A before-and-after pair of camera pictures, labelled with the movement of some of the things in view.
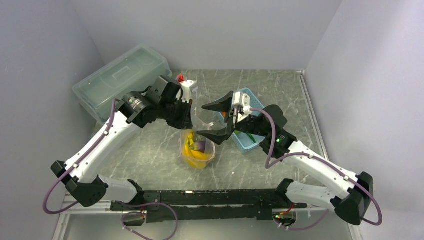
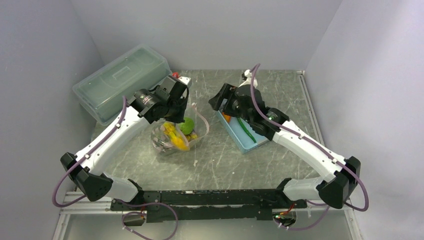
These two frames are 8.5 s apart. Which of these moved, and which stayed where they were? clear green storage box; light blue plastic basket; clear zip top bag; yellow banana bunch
Moved: yellow banana bunch; clear zip top bag
Stayed: light blue plastic basket; clear green storage box
